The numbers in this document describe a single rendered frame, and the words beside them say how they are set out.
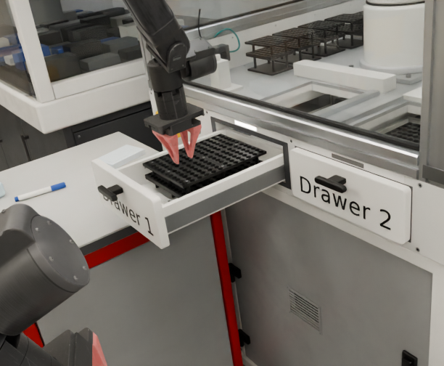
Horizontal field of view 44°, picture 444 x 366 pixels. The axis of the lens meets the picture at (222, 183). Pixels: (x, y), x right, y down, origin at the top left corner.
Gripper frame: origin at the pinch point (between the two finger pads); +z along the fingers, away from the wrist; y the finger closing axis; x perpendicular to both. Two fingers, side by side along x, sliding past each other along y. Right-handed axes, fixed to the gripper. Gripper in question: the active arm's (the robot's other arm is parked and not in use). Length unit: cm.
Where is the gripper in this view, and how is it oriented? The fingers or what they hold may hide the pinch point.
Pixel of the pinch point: (182, 156)
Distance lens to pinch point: 108.8
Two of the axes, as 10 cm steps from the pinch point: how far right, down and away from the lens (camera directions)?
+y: -8.0, 3.9, -4.5
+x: 5.7, 3.1, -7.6
